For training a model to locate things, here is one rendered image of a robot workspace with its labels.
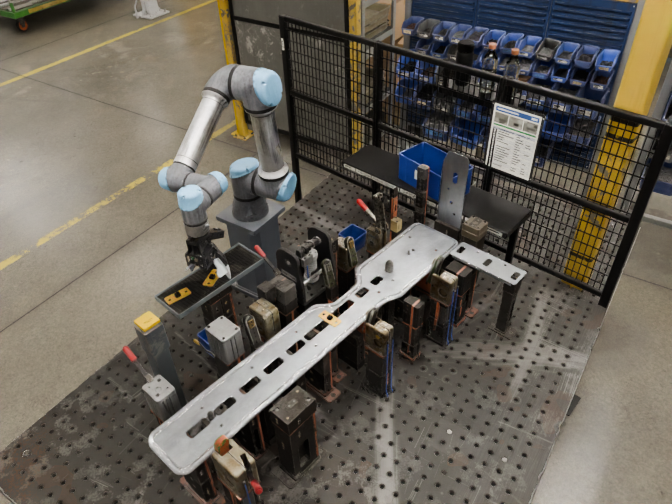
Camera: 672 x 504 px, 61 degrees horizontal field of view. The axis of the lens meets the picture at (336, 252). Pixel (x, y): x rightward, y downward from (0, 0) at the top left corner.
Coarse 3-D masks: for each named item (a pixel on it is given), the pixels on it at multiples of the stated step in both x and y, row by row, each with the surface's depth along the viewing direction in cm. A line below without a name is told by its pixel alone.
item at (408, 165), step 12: (420, 144) 263; (408, 156) 262; (420, 156) 268; (432, 156) 264; (444, 156) 257; (408, 168) 256; (432, 168) 267; (408, 180) 260; (432, 180) 246; (456, 180) 243; (468, 180) 248; (432, 192) 250; (468, 192) 253
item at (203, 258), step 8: (208, 232) 180; (192, 240) 180; (200, 240) 179; (208, 240) 185; (192, 248) 179; (200, 248) 180; (208, 248) 184; (192, 256) 181; (200, 256) 181; (208, 256) 183; (200, 264) 183; (208, 264) 184
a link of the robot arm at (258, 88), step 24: (240, 72) 187; (264, 72) 185; (240, 96) 189; (264, 96) 185; (264, 120) 196; (264, 144) 203; (264, 168) 211; (288, 168) 216; (264, 192) 218; (288, 192) 218
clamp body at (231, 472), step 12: (216, 456) 155; (228, 456) 155; (240, 456) 156; (216, 468) 159; (228, 468) 153; (240, 468) 152; (252, 468) 155; (228, 480) 158; (240, 480) 153; (228, 492) 165; (240, 492) 156; (252, 492) 164
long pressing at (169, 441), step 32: (416, 224) 242; (384, 256) 227; (416, 256) 226; (352, 288) 213; (384, 288) 213; (320, 320) 201; (352, 320) 201; (256, 352) 190; (320, 352) 190; (224, 384) 181; (288, 384) 181; (192, 416) 172; (224, 416) 172; (160, 448) 164; (192, 448) 164
